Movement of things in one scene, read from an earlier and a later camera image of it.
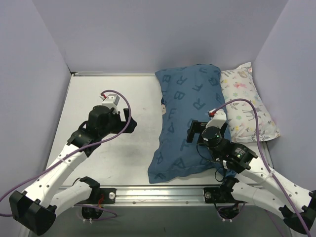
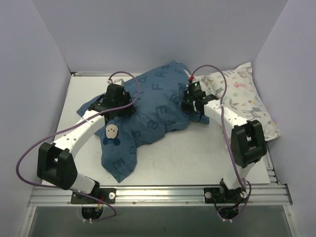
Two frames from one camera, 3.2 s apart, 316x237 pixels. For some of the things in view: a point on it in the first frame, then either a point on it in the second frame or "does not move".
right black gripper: (197, 131) -> (188, 107)
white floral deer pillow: (239, 82) does not move
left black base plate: (109, 195) does not move
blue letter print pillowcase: (188, 93) -> (159, 94)
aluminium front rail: (159, 196) does not move
